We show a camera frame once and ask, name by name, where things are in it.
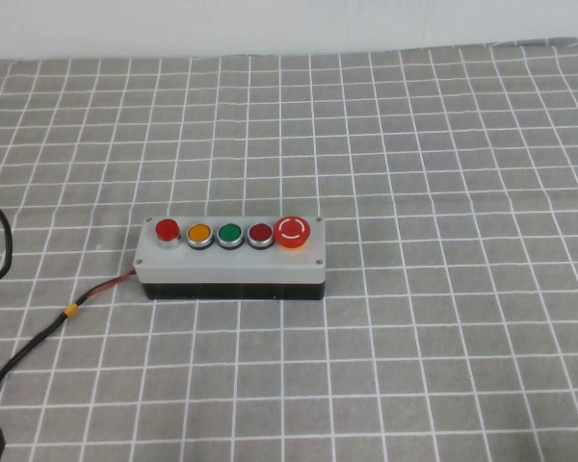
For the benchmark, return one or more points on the red illuminated push button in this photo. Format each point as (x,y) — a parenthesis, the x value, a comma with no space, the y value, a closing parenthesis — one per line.
(167,230)

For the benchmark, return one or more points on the yellow flat push button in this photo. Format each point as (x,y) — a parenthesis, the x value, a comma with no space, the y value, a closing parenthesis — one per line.
(198,233)

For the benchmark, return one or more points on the green flat push button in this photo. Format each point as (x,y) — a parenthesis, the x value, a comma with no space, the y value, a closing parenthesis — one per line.
(229,233)

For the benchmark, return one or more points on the dark red flat push button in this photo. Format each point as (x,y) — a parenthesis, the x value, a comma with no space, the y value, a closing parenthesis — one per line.
(260,233)

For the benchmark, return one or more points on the red mushroom emergency stop button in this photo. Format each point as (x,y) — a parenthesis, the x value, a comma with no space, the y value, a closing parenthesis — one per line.
(293,231)

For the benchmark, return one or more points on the grey white-checked tablecloth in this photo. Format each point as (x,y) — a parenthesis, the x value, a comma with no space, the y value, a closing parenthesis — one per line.
(414,240)

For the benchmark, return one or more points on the grey-lidded black button switch box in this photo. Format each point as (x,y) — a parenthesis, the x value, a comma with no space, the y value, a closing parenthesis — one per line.
(231,274)

